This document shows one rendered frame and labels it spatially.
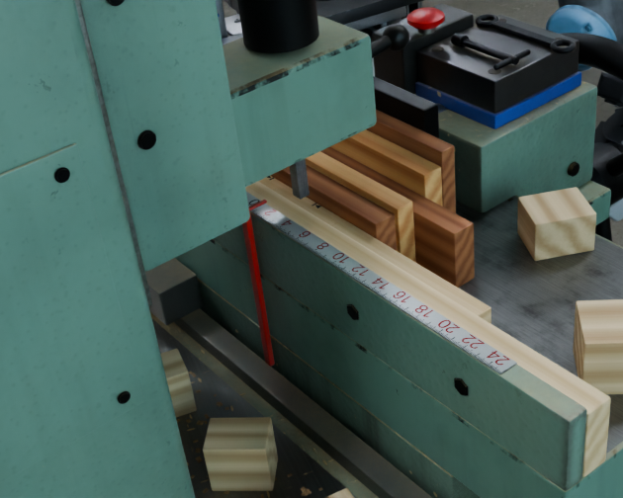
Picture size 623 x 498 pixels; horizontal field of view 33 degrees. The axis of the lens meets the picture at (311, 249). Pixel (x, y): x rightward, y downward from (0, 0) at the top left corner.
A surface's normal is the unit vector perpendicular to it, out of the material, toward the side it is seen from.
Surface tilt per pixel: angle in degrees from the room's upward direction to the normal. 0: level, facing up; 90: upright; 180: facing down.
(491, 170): 90
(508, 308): 0
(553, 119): 90
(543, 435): 90
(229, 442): 0
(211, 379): 0
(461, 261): 90
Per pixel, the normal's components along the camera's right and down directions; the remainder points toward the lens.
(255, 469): -0.09, 0.58
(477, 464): -0.78, 0.42
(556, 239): 0.16, 0.55
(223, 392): -0.10, -0.82
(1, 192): 0.62, 0.40
